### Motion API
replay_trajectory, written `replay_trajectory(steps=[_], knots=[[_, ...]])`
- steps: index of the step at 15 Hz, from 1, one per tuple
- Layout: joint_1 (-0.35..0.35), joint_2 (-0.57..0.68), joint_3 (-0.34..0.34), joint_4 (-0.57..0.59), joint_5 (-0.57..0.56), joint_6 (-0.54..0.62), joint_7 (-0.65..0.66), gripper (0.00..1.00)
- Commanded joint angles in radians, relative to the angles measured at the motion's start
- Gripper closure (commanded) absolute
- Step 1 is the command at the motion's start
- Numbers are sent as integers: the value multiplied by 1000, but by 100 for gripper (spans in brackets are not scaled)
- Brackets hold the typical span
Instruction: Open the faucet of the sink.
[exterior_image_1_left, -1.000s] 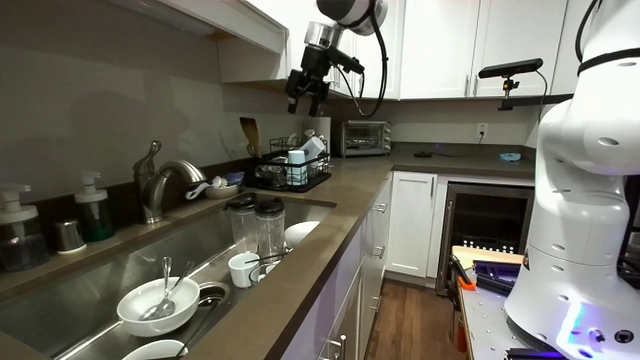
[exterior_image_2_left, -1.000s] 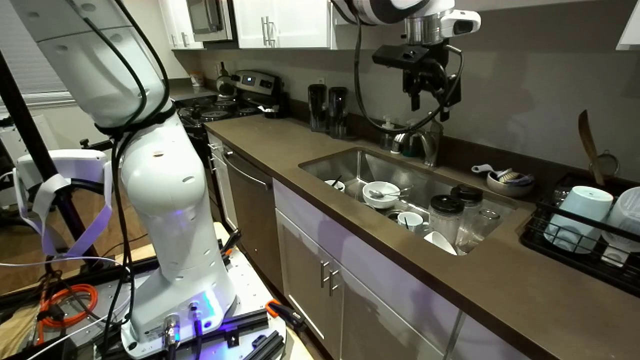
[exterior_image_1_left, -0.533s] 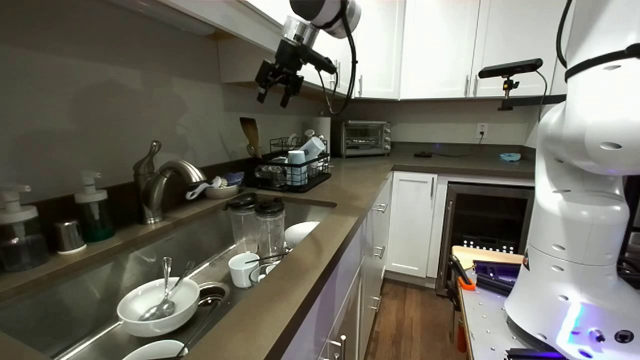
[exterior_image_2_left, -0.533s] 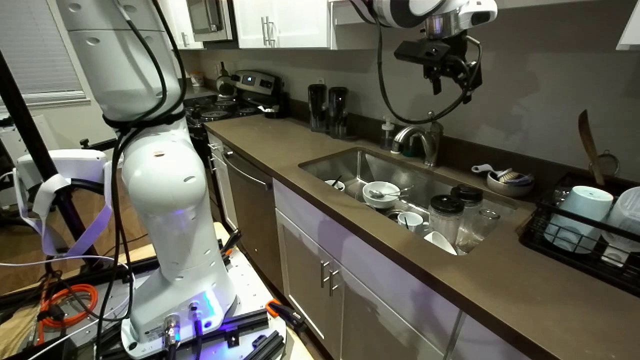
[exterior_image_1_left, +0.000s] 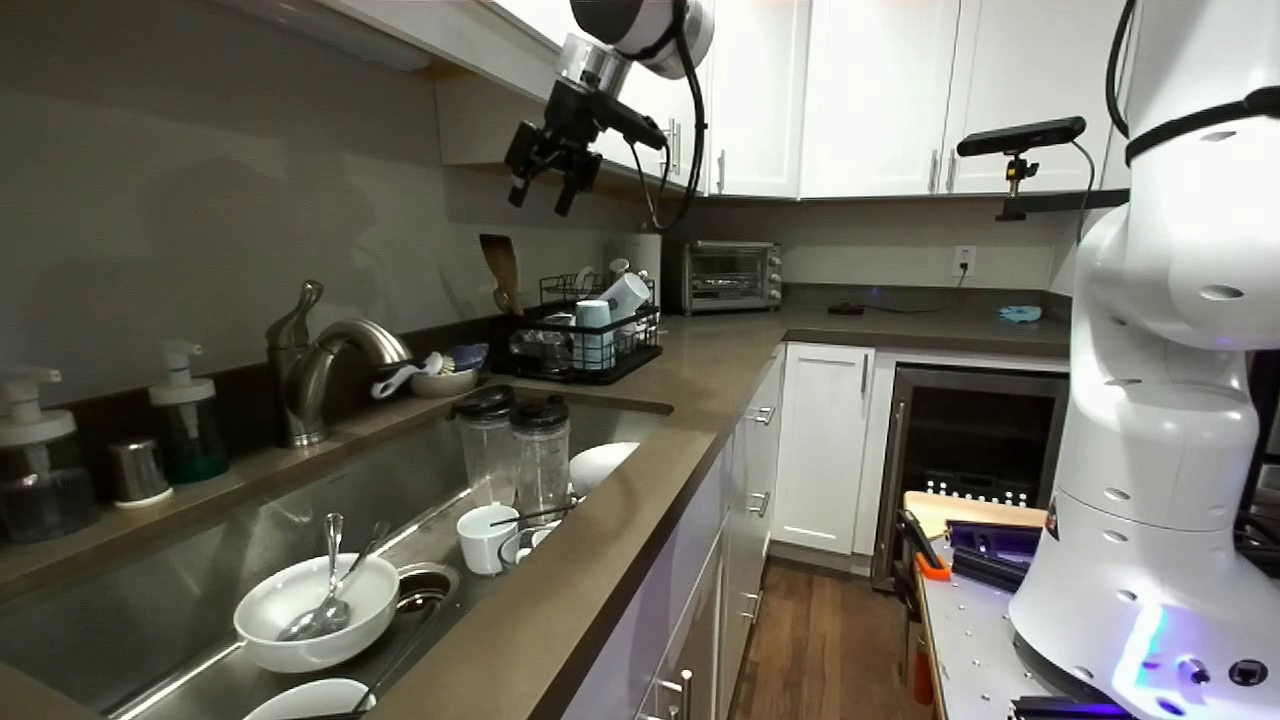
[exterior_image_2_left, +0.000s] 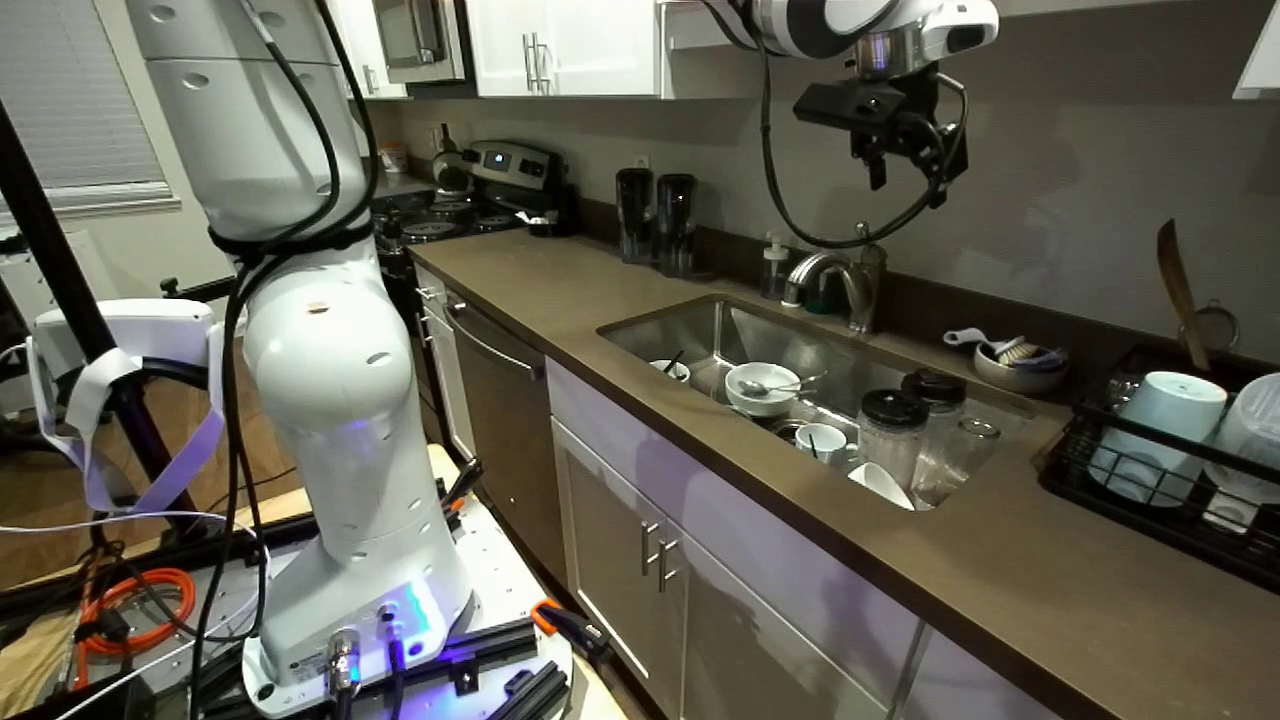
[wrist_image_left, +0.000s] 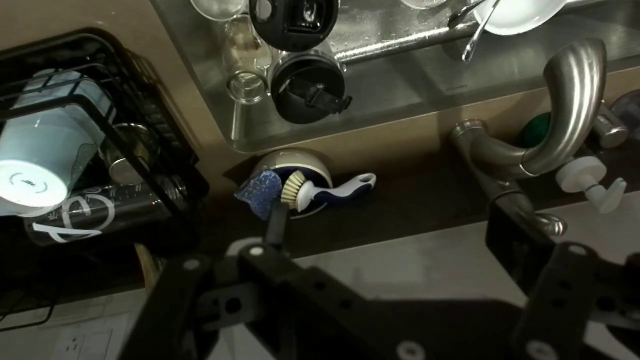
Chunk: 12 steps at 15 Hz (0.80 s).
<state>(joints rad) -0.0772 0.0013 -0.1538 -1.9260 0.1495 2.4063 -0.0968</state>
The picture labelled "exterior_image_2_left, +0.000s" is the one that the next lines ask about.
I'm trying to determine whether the green sponge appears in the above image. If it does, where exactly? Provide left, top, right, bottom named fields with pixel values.
left=803, top=268, right=853, bottom=317

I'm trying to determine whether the orange black clamp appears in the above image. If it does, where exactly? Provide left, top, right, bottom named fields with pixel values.
left=529, top=597, right=617, bottom=663

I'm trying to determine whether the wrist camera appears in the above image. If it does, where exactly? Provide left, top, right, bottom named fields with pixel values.
left=794, top=82, right=908, bottom=131

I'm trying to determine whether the steel dishwasher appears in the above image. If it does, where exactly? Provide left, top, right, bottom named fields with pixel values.
left=438, top=288, right=571, bottom=585

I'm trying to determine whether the black stove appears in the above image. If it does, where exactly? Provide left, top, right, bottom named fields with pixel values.
left=370, top=139, right=578, bottom=331

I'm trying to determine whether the grey cabinet door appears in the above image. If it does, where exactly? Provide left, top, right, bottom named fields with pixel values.
left=676, top=540, right=893, bottom=720
left=551, top=418, right=693, bottom=706

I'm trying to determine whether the orange cable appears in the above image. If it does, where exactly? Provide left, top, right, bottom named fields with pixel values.
left=72, top=567, right=198, bottom=693

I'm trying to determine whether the black tall grinder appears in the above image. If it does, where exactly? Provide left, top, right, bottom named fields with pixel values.
left=615, top=167, right=657, bottom=267
left=656, top=173, right=699, bottom=280

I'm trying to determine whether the metal strainer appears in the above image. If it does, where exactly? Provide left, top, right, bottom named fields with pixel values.
left=1177, top=299, right=1242, bottom=357

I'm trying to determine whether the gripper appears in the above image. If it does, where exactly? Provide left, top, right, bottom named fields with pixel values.
left=850, top=64, right=971, bottom=210

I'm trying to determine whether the window blind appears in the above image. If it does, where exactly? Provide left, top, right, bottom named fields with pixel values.
left=0, top=0, right=183, bottom=217

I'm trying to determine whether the white headset with straps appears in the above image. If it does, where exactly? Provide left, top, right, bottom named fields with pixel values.
left=26, top=297, right=229, bottom=517

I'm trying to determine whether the tilted white bowl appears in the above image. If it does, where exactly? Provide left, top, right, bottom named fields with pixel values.
left=847, top=461, right=917, bottom=512

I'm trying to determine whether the bowl with brushes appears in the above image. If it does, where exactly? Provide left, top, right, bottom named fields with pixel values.
left=971, top=339, right=1070, bottom=395

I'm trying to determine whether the black dish rack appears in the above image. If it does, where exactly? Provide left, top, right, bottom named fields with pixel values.
left=1037, top=344, right=1280, bottom=593

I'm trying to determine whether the glass jar black lid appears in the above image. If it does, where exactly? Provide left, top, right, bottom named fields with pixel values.
left=857, top=389, right=932, bottom=492
left=900, top=368, right=968, bottom=471

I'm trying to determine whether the black kettle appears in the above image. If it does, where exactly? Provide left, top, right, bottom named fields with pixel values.
left=431, top=124, right=474, bottom=197

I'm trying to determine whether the white upper cabinet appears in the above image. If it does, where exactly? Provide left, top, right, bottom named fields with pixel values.
left=463, top=0, right=669, bottom=100

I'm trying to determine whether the chrome faucet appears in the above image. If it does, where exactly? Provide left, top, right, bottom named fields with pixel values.
left=781, top=222, right=889, bottom=336

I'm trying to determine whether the steel sink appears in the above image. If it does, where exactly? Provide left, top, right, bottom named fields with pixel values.
left=598, top=294, right=1037, bottom=513

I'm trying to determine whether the large white bowl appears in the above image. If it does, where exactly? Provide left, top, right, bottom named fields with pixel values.
left=723, top=361, right=804, bottom=419

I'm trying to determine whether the wooden spatula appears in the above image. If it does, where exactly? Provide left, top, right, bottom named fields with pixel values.
left=1156, top=218, right=1212, bottom=374

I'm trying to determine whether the white plastic container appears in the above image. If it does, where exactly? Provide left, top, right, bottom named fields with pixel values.
left=1204, top=372, right=1280, bottom=507

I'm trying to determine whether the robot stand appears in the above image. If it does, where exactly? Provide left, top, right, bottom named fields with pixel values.
left=0, top=445, right=623, bottom=720

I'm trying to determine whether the clear drinking glass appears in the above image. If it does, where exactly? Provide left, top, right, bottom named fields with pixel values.
left=912, top=417, right=1002, bottom=510

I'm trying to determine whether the black stand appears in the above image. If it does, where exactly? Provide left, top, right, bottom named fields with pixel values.
left=0, top=98, right=206, bottom=526

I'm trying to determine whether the dishwasher handle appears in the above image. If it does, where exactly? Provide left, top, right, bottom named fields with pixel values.
left=444, top=300, right=547, bottom=382

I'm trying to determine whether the metal spoon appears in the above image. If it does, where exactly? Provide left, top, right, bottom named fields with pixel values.
left=744, top=371, right=830, bottom=399

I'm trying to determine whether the clear soap dispenser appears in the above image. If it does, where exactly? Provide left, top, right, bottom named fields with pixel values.
left=761, top=231, right=790, bottom=302

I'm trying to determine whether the pale blue tub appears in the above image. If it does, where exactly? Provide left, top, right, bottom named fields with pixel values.
left=1087, top=371, right=1230, bottom=507

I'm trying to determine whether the microwave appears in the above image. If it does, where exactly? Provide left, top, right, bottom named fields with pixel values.
left=371, top=0, right=473, bottom=87

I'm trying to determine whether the white mug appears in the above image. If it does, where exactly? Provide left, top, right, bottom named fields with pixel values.
left=794, top=422, right=850, bottom=467

